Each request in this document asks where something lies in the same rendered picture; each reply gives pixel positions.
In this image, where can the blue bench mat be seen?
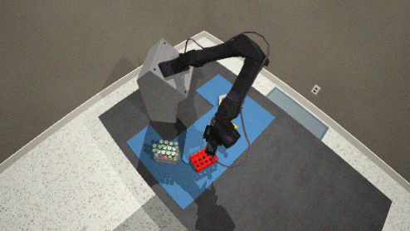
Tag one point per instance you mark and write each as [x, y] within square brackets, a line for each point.
[182, 182]

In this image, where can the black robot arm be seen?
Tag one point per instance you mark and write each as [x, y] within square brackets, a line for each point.
[230, 107]

